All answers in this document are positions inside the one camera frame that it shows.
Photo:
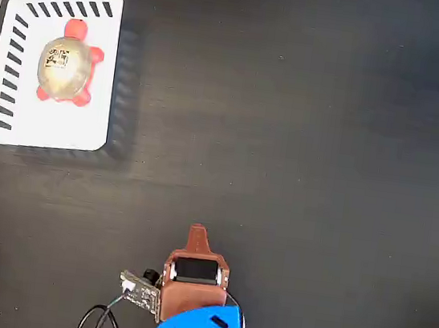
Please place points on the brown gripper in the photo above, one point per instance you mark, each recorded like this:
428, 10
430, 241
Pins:
192, 293

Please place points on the red turtle toy gold shell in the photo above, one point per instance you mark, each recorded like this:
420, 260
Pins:
64, 67

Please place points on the white slotted tray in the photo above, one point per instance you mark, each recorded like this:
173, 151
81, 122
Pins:
66, 127

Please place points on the bare camera circuit board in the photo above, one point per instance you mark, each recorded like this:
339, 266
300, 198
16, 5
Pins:
141, 295

